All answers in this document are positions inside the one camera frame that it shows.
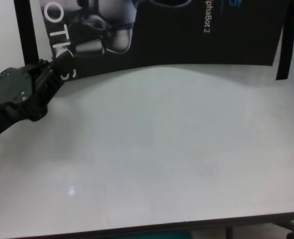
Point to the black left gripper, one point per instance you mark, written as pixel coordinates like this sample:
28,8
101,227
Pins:
17,94

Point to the black robot poster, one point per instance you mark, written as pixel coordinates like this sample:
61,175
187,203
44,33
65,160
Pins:
174,32

